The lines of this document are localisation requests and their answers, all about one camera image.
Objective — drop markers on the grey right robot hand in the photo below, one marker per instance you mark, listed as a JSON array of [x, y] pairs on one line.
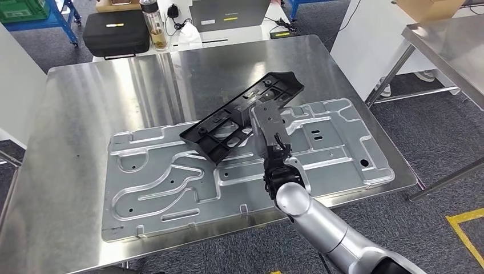
[[261, 143]]

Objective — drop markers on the black plastic frame part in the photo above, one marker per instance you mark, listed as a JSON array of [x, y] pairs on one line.
[[293, 86]]

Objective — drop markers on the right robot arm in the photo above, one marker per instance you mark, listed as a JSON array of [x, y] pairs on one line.
[[325, 227]]

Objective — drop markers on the stainless steel workbench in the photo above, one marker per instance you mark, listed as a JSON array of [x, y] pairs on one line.
[[94, 94]]

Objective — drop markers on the white desk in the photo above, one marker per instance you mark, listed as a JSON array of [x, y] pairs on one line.
[[234, 37]]

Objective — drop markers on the black power adapter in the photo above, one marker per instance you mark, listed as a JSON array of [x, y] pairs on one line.
[[280, 34]]

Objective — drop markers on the stamped metal panel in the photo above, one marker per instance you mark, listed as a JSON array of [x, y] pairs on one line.
[[159, 211]]

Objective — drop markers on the white tissue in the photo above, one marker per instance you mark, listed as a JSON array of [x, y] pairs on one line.
[[189, 34]]

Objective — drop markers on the white sneaker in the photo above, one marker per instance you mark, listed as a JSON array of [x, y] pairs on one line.
[[425, 76], [384, 89]]

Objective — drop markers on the grey laptop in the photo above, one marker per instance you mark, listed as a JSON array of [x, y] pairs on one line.
[[227, 13]]

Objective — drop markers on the blue metal cart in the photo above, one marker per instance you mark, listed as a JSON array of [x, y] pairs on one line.
[[34, 24], [293, 9]]

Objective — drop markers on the white partition board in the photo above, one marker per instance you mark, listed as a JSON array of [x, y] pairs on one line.
[[19, 83], [363, 45]]

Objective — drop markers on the clear drink bottle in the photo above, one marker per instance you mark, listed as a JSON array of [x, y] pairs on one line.
[[157, 30]]

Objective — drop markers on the black charger plug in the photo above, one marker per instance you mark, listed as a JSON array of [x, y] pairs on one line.
[[173, 10]]

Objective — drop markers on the black carrying case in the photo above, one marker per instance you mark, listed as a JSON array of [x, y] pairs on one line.
[[113, 34]]

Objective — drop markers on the wooden tray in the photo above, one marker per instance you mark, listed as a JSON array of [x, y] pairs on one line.
[[117, 7]]

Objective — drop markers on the brown cardboard box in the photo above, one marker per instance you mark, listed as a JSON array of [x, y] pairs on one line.
[[427, 9]]

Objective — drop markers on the stainless steel table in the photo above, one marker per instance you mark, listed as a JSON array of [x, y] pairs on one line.
[[453, 49]]

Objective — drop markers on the green plastic crate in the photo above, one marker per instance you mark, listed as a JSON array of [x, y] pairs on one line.
[[22, 9]]

